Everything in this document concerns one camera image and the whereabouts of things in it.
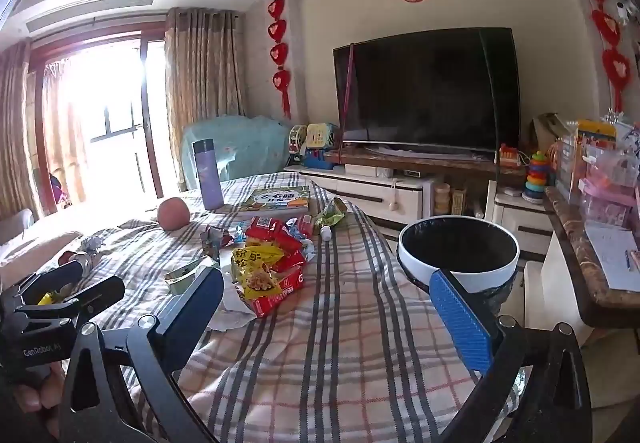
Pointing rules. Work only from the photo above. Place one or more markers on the person's left hand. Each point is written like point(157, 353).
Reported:
point(35, 398)

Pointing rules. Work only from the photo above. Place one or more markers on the beige patterned curtain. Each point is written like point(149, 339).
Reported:
point(200, 88)
point(15, 133)

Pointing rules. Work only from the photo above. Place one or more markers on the yellow book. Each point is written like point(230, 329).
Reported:
point(595, 133)

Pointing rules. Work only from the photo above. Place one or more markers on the crumpled grey wrapper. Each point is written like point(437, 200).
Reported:
point(92, 243)

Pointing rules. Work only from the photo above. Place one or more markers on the blue toy cash register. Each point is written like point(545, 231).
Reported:
point(320, 159)

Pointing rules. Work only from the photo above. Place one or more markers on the pale green packet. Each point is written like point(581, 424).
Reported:
point(185, 275)

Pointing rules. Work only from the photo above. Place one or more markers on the white tissue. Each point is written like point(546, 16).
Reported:
point(227, 318)

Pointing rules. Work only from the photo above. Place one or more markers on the stack of beige tape rolls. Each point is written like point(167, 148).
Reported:
point(442, 198)

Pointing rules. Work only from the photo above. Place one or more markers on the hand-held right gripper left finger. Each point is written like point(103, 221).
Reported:
point(195, 308)

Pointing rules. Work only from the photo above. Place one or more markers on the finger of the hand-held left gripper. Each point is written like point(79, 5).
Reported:
point(55, 278)
point(100, 293)

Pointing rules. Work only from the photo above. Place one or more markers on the white security camera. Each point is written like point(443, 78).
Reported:
point(622, 9)

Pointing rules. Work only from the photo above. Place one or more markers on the green snack wrapper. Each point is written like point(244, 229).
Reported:
point(334, 215)

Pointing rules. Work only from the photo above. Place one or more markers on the white television cabinet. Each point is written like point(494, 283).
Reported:
point(360, 188)

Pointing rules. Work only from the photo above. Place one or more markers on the green children's book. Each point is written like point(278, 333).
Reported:
point(275, 200)

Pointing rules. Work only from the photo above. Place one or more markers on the black television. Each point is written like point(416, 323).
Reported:
point(425, 88)

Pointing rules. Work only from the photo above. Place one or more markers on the wooden balcony door frame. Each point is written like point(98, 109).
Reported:
point(150, 123)

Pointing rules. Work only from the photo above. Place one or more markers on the peach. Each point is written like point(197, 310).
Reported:
point(173, 213)

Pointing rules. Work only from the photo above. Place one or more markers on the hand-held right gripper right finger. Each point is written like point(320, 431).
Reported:
point(460, 318)

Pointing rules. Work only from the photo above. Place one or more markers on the checked tablecloth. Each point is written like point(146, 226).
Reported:
point(350, 323)

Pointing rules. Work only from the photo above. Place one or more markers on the white side cabinet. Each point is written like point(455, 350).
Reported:
point(560, 273)

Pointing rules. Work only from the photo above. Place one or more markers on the white round bin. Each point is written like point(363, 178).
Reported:
point(505, 268)

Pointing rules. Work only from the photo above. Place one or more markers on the white set-top box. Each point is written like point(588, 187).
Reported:
point(367, 170)

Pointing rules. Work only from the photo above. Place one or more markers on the teal floral cover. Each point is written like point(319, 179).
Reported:
point(240, 148)

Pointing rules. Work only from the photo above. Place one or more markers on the pink lidded storage box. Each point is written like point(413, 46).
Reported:
point(605, 203)

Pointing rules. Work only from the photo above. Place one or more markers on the brown cardboard bag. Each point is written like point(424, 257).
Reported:
point(547, 130)

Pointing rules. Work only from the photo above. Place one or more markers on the ceiling air vent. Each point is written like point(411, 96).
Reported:
point(90, 13)

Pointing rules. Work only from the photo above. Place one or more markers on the small white bottle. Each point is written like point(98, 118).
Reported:
point(326, 233)

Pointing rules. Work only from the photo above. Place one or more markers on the white paper sheet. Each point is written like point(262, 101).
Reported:
point(610, 253)

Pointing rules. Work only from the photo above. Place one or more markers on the orange toy telephone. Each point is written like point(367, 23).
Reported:
point(507, 155)

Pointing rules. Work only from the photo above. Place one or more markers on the purple thermos bottle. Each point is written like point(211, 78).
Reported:
point(207, 173)

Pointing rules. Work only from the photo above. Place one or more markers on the brown marble counter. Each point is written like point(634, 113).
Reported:
point(580, 263)

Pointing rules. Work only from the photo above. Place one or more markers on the white toy with yellow wheel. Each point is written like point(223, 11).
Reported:
point(296, 138)

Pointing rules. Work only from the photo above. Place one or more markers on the pile of snack wrappers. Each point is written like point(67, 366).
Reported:
point(265, 268)

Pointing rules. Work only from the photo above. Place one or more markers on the small yellow wrapper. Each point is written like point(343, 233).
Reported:
point(45, 298)

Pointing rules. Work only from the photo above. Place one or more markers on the clear drawer organizer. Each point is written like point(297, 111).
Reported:
point(567, 168)

